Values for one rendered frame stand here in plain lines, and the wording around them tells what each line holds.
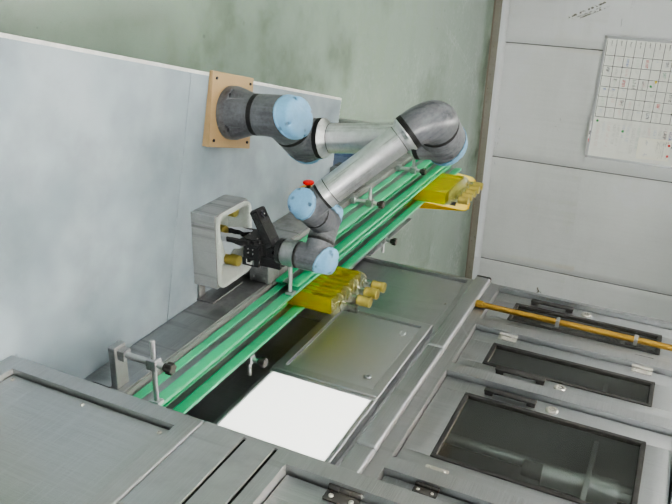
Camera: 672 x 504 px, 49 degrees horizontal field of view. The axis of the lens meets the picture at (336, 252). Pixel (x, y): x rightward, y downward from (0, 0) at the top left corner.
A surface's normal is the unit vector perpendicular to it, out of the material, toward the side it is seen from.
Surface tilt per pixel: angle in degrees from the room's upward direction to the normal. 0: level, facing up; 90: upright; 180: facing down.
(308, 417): 90
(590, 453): 90
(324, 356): 90
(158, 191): 0
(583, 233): 90
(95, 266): 0
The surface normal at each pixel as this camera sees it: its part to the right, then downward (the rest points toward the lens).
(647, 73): -0.44, 0.35
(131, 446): 0.02, -0.92
